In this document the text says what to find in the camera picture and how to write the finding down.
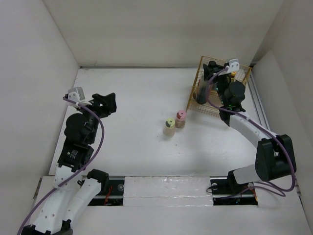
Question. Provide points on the gold wire rack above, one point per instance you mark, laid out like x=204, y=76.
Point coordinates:
x=242, y=75

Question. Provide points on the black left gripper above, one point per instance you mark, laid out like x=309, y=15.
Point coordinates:
x=108, y=102

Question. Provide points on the yellow cap sauce bottle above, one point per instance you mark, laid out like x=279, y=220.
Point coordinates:
x=232, y=75

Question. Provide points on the tall dark soy sauce bottle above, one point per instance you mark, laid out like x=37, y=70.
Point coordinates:
x=203, y=88

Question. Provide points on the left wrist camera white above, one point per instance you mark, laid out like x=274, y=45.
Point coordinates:
x=75, y=96

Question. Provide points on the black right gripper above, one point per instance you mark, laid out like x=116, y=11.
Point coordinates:
x=209, y=71

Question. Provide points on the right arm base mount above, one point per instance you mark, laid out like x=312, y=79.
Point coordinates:
x=224, y=195

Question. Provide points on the yellow-green lid spice shaker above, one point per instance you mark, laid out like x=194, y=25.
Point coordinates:
x=169, y=127

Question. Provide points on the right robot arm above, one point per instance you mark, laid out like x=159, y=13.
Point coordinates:
x=275, y=166

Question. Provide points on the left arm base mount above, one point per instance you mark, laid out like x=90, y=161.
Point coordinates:
x=113, y=196

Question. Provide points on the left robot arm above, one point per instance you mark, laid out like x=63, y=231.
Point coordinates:
x=56, y=212

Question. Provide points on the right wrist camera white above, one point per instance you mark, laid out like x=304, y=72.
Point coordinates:
x=232, y=65

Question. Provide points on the pink lid spice shaker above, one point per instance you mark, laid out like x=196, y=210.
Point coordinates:
x=180, y=119

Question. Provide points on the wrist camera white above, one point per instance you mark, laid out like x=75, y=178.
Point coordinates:
x=75, y=96
x=232, y=65

